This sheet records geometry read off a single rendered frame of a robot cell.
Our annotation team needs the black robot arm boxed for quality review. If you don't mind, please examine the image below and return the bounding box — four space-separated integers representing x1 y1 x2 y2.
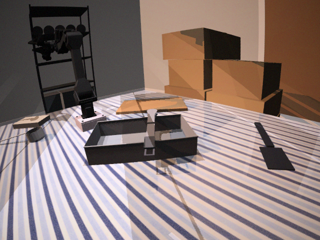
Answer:
42 29 97 119

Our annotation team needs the dark grey saucepan with long handle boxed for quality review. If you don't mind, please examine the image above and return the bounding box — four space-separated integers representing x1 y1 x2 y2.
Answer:
0 126 45 142

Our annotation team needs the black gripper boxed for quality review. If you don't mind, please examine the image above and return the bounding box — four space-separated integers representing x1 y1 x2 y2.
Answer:
28 34 55 55

